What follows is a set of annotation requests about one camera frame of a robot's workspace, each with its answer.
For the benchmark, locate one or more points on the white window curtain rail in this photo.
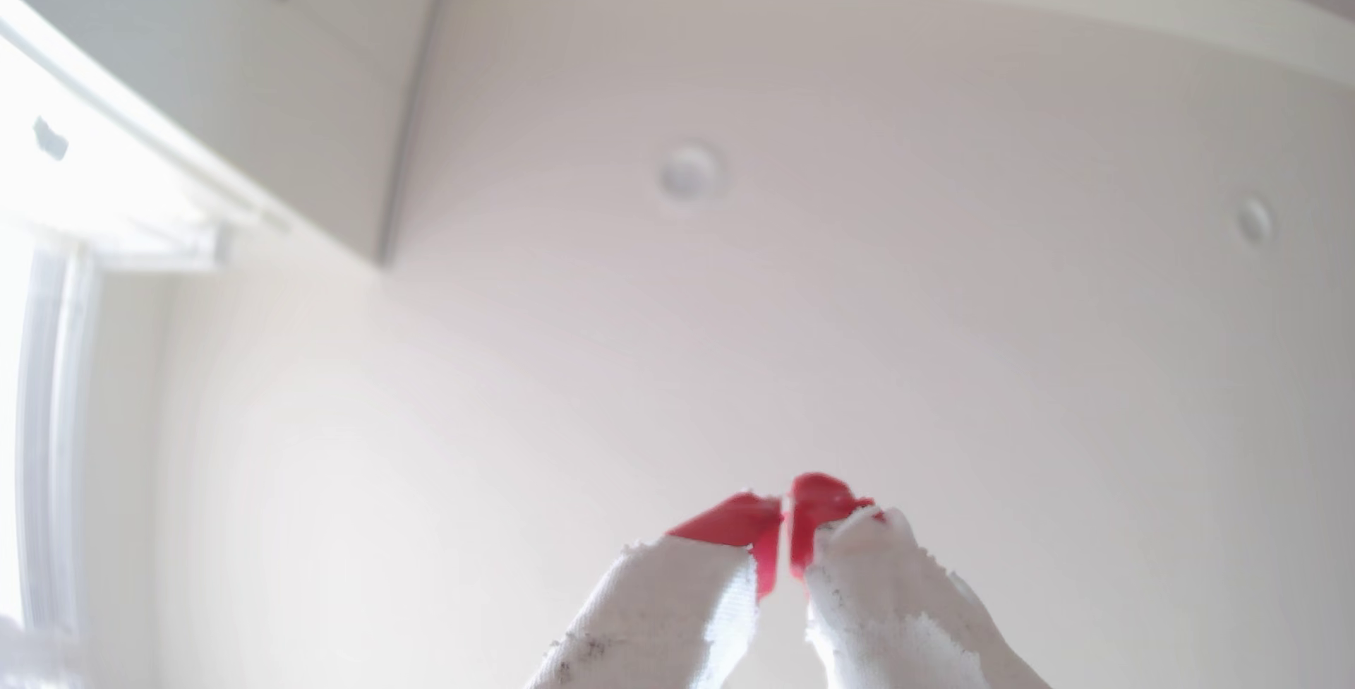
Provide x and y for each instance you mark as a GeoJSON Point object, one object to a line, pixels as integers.
{"type": "Point", "coordinates": [127, 138]}

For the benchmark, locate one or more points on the white window curtain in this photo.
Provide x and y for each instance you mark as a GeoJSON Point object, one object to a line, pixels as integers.
{"type": "Point", "coordinates": [53, 435]}

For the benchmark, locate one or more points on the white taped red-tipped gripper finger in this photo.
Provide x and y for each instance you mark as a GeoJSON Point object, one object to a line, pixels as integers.
{"type": "Point", "coordinates": [889, 604]}
{"type": "Point", "coordinates": [677, 604]}

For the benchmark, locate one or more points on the round recessed ceiling light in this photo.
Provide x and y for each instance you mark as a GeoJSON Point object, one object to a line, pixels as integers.
{"type": "Point", "coordinates": [690, 173]}

